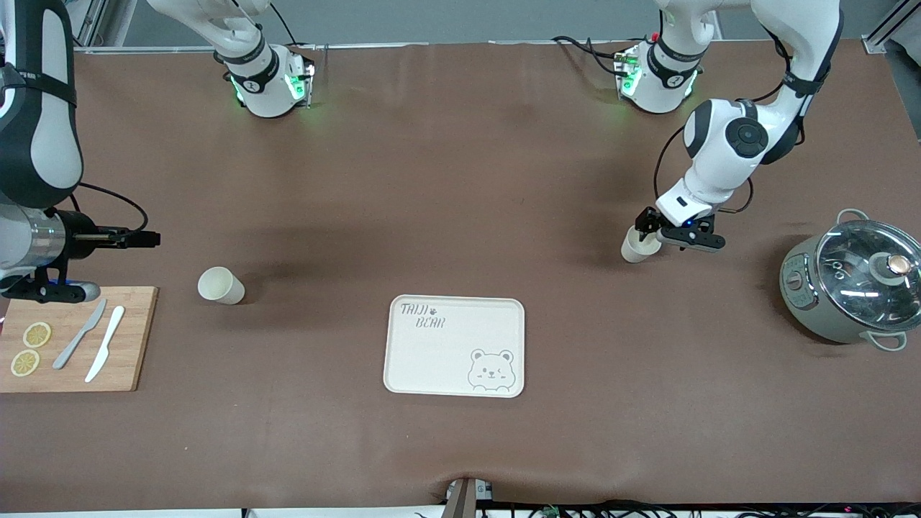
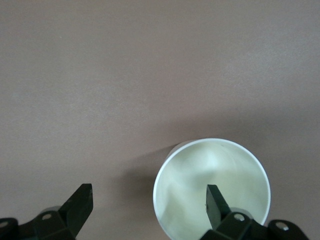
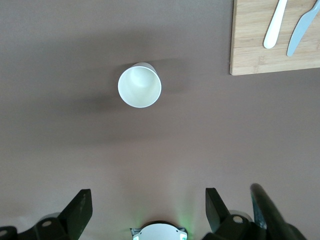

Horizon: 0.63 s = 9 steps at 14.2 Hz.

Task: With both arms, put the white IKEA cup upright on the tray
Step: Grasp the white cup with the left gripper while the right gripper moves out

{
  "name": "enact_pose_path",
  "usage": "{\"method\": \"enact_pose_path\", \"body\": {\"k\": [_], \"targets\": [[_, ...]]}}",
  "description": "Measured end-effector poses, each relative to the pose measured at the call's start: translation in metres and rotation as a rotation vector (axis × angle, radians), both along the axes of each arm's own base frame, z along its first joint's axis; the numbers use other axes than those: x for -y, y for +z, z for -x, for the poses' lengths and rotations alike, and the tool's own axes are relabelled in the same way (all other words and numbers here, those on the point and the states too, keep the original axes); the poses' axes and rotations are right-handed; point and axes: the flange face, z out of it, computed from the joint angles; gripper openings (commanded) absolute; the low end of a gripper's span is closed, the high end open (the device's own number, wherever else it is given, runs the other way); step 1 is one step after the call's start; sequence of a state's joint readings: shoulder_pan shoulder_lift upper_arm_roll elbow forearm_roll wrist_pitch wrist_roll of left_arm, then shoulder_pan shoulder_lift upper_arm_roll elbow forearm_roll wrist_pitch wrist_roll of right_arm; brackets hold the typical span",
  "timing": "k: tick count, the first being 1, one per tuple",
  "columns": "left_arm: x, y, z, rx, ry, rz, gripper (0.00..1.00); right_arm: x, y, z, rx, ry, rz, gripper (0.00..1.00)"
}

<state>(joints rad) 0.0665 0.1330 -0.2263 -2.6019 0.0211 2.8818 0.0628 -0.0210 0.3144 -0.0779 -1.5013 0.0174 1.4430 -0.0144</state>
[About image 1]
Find grey pot with glass lid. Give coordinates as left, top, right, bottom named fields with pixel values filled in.
left=779, top=209, right=921, bottom=352

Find grey plastic knife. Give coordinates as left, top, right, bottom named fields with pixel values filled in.
left=53, top=299, right=108, bottom=371

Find black left base cables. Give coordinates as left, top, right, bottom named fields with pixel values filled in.
left=550, top=35, right=628, bottom=77

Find white plastic cup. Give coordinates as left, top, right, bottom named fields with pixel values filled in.
left=197, top=266, right=246, bottom=305
left=620, top=225, right=663, bottom=264

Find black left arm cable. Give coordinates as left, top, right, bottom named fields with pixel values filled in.
left=653, top=126, right=755, bottom=215

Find glass pot lid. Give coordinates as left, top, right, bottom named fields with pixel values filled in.
left=817, top=219, right=921, bottom=333

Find white bear print tray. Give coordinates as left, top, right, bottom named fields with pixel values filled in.
left=383, top=294, right=526, bottom=399

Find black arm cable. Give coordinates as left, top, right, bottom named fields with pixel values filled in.
left=72, top=183, right=150, bottom=235
left=653, top=126, right=755, bottom=215

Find aluminium frame profile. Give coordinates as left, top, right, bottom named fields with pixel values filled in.
left=862, top=0, right=921, bottom=55
left=68, top=0, right=109, bottom=51

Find white plastic knife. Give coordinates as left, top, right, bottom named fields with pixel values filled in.
left=85, top=306, right=126, bottom=383

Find black right base cable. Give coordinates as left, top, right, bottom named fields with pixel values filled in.
left=270, top=0, right=300, bottom=48

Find grey table edge mount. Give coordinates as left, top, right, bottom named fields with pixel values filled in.
left=445, top=478, right=496, bottom=518

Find wooden cutting board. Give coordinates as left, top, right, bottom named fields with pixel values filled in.
left=0, top=286, right=159, bottom=394

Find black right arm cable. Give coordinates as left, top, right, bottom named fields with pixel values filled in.
left=72, top=183, right=150, bottom=235

